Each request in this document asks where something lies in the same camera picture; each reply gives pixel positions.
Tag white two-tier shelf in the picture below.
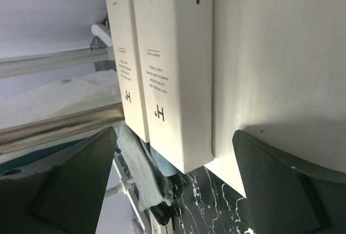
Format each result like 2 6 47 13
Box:
204 0 345 197

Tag long white cosmetic box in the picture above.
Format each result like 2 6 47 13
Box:
106 0 149 143

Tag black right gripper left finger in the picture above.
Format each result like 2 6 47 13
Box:
1 127 117 233

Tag white Harry's box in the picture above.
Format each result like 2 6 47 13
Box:
134 0 214 173
149 203 174 234

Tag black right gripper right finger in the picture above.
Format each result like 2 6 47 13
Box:
232 130 345 233

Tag grey folded cloth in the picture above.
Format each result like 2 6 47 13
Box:
115 125 174 211

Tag black marble pattern mat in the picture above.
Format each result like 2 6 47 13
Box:
169 166 255 234

